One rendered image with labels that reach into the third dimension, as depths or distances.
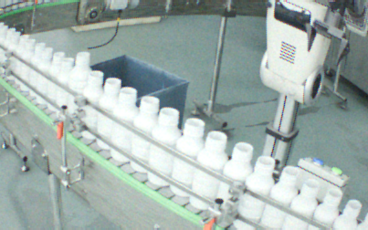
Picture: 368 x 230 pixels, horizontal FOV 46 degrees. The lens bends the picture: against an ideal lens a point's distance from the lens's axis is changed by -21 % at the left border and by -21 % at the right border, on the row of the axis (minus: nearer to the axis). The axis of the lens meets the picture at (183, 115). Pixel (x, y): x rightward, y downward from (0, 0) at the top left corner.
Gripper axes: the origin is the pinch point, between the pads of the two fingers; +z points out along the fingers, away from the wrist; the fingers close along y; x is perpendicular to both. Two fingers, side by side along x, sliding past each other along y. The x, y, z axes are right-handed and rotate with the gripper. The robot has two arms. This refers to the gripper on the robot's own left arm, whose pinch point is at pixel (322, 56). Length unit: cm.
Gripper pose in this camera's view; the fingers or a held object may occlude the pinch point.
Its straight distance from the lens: 129.4
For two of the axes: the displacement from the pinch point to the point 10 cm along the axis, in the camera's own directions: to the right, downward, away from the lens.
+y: 8.0, 3.8, -4.7
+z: -4.1, 9.1, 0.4
